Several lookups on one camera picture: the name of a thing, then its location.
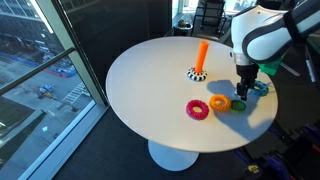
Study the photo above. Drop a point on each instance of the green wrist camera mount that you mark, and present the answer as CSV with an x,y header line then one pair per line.
x,y
270,68

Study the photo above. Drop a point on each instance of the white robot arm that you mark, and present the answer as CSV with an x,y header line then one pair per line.
x,y
266,30

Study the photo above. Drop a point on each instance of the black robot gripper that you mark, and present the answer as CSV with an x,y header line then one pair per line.
x,y
246,70

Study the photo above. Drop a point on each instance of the dark window frame post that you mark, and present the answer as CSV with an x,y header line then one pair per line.
x,y
71,50

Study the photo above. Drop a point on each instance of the black metal shelf rack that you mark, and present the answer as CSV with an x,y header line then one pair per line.
x,y
210,13

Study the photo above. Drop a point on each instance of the white table pedestal base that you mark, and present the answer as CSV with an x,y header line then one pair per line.
x,y
173,156

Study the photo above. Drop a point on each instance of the black equipment cart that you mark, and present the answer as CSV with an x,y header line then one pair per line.
x,y
286,150

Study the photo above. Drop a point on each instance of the orange stacking peg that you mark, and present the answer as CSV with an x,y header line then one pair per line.
x,y
201,56

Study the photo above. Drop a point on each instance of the yellow label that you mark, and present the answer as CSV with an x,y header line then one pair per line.
x,y
253,169

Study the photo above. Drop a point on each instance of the dark window handrail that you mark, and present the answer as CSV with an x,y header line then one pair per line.
x,y
33,71

